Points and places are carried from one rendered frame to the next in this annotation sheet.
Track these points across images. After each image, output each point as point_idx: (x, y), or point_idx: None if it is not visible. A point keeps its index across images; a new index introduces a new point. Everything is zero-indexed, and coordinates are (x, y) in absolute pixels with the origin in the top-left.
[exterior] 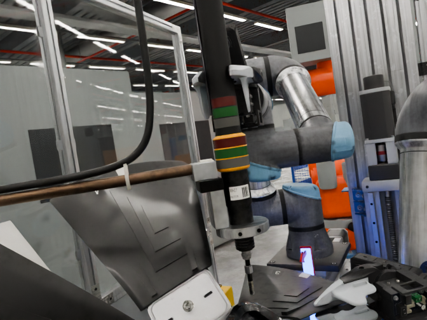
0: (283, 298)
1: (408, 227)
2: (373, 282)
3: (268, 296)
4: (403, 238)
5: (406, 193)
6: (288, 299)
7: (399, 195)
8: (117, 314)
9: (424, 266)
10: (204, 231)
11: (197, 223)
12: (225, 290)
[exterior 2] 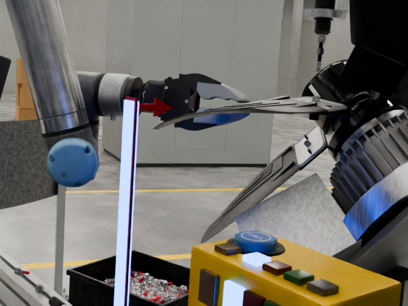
0: (268, 102)
1: (73, 62)
2: (192, 89)
3: (275, 105)
4: (75, 76)
5: (61, 19)
6: (265, 101)
7: (54, 22)
8: None
9: (133, 85)
10: (351, 17)
11: (356, 10)
12: (220, 241)
